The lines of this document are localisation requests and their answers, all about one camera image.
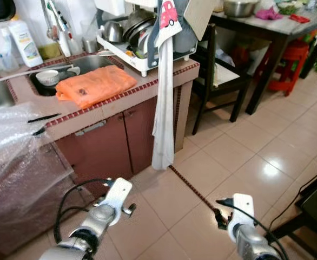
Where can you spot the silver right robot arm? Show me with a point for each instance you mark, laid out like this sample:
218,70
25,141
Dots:
250,244

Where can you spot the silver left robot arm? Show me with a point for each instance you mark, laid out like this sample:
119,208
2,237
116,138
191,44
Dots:
93,222

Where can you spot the white kitchen faucet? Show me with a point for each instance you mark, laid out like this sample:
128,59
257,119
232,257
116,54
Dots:
61,38

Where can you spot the maroon cabinet door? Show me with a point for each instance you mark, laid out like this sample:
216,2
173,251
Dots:
99,154
142,135

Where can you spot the black low table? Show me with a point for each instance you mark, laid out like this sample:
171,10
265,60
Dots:
315,206

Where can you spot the white towel car print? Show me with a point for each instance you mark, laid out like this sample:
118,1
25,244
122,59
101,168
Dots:
163,108

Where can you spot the black tape piece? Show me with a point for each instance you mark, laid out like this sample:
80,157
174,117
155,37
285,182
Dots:
45,117
38,131

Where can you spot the clear bubble wrap sheet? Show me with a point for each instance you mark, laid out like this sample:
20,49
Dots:
18,162

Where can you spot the dark wooden chair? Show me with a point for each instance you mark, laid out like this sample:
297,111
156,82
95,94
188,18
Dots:
245,81

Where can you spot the white dish rack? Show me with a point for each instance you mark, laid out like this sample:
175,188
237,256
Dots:
120,57

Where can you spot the white ceramic bowl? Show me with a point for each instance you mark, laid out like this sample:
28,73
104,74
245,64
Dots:
47,78

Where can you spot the red plastic stool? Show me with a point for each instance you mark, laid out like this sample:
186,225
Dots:
288,65

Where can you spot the clear drinking glass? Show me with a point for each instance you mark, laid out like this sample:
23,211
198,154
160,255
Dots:
89,43

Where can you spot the dark frying pan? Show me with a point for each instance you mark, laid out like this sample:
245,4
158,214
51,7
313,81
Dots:
139,32

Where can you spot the steel pot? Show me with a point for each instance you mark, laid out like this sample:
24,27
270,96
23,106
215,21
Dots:
111,32

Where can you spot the white labelled bottle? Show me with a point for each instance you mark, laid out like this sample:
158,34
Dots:
26,46

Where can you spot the clear plastic bottle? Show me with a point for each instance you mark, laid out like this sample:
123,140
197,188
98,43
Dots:
4,54

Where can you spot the dark wooden table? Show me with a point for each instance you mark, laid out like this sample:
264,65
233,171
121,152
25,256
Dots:
277,27

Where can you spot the grey cutting board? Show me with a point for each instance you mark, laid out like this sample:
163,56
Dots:
199,16

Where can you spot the pink cloth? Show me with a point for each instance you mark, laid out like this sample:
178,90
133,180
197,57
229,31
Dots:
266,13

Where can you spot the large steel bowl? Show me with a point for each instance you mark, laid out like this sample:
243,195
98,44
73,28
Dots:
239,8

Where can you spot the red packet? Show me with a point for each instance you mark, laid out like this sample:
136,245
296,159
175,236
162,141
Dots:
299,18

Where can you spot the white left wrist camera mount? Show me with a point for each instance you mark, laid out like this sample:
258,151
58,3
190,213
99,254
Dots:
119,192

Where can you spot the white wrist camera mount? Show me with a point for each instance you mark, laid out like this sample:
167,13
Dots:
119,192
243,208

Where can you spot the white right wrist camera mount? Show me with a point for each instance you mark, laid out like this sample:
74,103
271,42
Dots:
243,208

